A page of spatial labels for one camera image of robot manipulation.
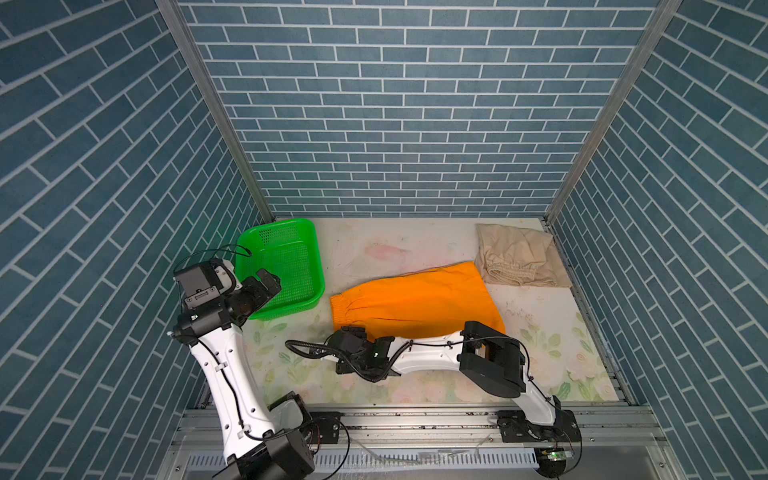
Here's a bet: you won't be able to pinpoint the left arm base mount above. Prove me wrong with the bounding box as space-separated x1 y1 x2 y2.
300 411 343 445

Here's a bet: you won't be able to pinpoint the beige drawstring shorts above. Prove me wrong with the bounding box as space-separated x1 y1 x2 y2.
475 224 572 288

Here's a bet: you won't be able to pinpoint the aluminium corner post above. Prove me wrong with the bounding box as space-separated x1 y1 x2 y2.
544 0 682 228
156 0 276 223

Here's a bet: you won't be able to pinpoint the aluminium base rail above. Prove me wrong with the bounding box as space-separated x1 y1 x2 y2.
158 402 684 479

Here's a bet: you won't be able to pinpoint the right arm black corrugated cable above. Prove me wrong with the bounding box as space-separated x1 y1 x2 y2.
284 338 385 382

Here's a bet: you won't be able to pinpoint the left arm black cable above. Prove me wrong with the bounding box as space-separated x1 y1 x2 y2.
172 242 253 277

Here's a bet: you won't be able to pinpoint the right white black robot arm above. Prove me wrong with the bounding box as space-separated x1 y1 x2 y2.
326 321 575 428

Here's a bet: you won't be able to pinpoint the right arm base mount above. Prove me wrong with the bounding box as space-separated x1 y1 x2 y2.
497 410 582 444

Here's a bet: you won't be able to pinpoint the left aluminium corner post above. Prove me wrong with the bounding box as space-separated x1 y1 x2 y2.
156 0 276 223

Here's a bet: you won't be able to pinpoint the green plastic basket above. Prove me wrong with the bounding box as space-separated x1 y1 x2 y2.
235 219 325 321

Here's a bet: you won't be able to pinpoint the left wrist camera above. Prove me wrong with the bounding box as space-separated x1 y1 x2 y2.
174 257 241 311

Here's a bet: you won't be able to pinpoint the orange shorts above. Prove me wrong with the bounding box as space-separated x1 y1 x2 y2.
330 262 506 340

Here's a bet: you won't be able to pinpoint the right aluminium corner post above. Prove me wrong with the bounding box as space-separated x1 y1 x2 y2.
544 0 682 228

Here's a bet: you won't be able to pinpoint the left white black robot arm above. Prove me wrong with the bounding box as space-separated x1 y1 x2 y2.
169 258 315 479

